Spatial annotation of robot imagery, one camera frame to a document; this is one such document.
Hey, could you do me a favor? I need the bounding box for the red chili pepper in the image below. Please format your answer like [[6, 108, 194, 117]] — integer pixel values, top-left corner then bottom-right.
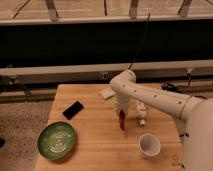
[[119, 110, 125, 130]]

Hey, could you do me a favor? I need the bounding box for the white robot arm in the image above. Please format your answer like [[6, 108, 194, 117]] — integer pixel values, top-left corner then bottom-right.
[[110, 70, 213, 171]]

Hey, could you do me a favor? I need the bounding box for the white plastic bottle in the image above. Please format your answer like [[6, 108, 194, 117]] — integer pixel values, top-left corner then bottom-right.
[[136, 101, 147, 126]]

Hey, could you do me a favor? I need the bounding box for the black rectangular block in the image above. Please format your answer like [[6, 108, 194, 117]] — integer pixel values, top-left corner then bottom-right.
[[63, 101, 83, 120]]

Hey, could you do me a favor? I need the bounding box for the white cup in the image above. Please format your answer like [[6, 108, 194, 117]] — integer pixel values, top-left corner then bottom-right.
[[138, 133, 161, 158]]

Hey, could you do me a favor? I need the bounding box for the green ceramic bowl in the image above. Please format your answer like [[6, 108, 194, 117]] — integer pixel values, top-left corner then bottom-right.
[[37, 121, 77, 160]]

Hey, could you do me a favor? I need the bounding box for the black cable bundle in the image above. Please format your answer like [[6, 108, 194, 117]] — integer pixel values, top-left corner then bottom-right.
[[161, 81, 184, 93]]

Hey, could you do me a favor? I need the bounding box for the thin black hanging cable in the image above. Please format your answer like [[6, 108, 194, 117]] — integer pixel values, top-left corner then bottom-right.
[[128, 12, 151, 71]]

